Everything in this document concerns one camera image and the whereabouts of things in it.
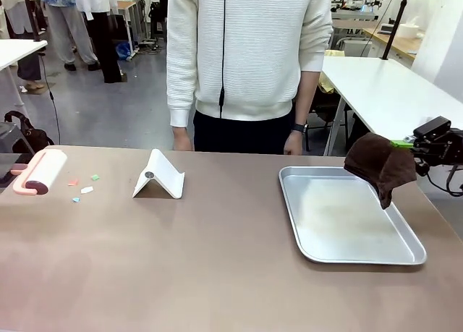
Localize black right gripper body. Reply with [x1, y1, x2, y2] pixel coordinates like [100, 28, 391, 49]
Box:
[412, 128, 463, 166]

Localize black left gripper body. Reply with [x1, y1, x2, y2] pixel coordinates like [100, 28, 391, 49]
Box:
[0, 153, 32, 195]

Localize dark brown cloth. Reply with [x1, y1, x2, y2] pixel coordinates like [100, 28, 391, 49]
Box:
[343, 132, 418, 210]

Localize pink white lint roller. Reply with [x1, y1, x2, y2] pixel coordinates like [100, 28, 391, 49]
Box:
[10, 149, 69, 196]

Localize person's bare left forearm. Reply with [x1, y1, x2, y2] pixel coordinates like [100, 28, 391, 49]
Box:
[293, 70, 322, 126]

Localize person's left hand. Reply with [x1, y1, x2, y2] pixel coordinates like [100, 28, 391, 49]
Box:
[283, 130, 304, 156]

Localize person's right hand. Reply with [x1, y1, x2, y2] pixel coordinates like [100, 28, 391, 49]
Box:
[171, 126, 195, 152]

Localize grey chair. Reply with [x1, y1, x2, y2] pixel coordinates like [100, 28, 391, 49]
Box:
[0, 123, 36, 156]

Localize black bag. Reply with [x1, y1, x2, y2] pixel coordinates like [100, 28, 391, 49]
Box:
[4, 110, 56, 156]

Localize large white table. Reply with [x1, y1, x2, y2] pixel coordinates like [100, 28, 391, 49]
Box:
[320, 56, 463, 158]

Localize silver metal tray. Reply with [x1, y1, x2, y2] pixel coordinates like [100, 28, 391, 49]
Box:
[278, 166, 428, 266]

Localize wooden workbench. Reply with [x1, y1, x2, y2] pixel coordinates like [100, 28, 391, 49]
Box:
[361, 25, 422, 61]

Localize white container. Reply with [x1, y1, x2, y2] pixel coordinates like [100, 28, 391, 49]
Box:
[397, 20, 423, 41]

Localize yellow cloth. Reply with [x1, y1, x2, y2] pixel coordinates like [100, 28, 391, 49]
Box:
[317, 49, 347, 94]

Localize black pole stand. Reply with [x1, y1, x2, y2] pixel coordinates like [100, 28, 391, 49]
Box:
[20, 0, 41, 43]
[381, 0, 413, 61]

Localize white side table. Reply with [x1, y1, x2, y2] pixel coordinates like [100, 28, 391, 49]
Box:
[0, 39, 49, 108]

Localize bystander in beige clothes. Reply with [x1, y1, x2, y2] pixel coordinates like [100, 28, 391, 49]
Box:
[0, 0, 46, 93]

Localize bystander in floral shirt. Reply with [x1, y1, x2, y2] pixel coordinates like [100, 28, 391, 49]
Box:
[41, 0, 101, 72]

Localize white folding stand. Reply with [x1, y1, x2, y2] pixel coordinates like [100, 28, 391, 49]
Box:
[131, 148, 186, 200]

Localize bystander in black trousers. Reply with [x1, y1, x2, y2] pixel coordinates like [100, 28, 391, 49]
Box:
[74, 0, 124, 84]

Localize blue plastic bag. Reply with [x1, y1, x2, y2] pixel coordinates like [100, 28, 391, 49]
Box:
[115, 42, 133, 61]

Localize person in white sweater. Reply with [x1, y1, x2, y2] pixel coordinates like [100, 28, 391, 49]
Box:
[166, 0, 335, 155]

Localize wooden desk with metal legs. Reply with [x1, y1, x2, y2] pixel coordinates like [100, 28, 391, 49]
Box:
[114, 0, 149, 56]

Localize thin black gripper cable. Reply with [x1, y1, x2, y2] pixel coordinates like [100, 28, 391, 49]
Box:
[415, 158, 463, 198]

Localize thin black cord on sweater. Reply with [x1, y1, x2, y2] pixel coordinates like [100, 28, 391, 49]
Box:
[218, 0, 229, 119]

